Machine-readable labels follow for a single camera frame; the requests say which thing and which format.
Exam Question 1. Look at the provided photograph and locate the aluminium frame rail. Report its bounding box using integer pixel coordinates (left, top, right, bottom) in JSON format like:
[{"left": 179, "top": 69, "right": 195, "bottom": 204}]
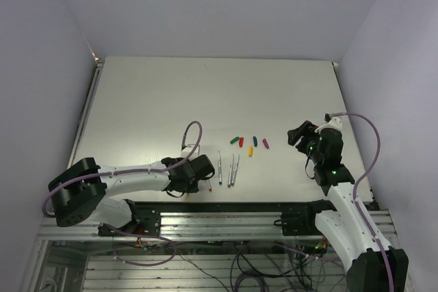
[{"left": 36, "top": 209, "right": 398, "bottom": 242}]

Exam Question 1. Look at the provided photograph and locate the magenta pen cap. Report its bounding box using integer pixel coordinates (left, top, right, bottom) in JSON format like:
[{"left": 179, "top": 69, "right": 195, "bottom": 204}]
[{"left": 262, "top": 139, "right": 270, "bottom": 149}]

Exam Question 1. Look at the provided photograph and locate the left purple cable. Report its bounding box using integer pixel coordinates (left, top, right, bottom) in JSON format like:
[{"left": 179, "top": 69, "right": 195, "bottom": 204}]
[{"left": 40, "top": 120, "right": 203, "bottom": 217}]

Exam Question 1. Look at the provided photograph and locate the white pen, magenta end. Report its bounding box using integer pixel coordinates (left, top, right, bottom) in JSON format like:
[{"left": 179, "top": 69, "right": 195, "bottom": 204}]
[{"left": 227, "top": 155, "right": 235, "bottom": 188}]

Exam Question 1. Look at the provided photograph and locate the green pen cap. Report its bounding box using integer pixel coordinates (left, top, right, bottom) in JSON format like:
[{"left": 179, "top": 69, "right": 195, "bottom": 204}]
[{"left": 230, "top": 137, "right": 240, "bottom": 144}]

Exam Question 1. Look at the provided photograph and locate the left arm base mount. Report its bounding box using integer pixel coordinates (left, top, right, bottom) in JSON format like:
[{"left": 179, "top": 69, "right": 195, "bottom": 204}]
[{"left": 98, "top": 209, "right": 162, "bottom": 237}]

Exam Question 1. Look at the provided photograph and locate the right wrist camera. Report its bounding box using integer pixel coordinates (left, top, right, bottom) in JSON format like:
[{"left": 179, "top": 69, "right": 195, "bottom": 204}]
[{"left": 315, "top": 116, "right": 343, "bottom": 133}]

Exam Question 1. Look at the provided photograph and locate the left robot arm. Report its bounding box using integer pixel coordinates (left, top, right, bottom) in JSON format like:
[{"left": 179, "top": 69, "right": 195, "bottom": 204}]
[{"left": 44, "top": 155, "right": 215, "bottom": 235}]

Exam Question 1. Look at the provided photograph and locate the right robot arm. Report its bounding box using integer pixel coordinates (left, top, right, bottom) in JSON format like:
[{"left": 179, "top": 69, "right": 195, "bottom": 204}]
[{"left": 287, "top": 117, "right": 409, "bottom": 291}]

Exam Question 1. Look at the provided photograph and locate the white pen, green end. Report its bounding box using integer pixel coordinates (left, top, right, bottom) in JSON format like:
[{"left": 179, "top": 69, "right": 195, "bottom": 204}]
[{"left": 230, "top": 155, "right": 240, "bottom": 187}]

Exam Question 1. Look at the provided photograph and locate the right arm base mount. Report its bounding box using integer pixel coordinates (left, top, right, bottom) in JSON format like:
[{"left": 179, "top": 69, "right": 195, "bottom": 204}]
[{"left": 273, "top": 200, "right": 335, "bottom": 236}]

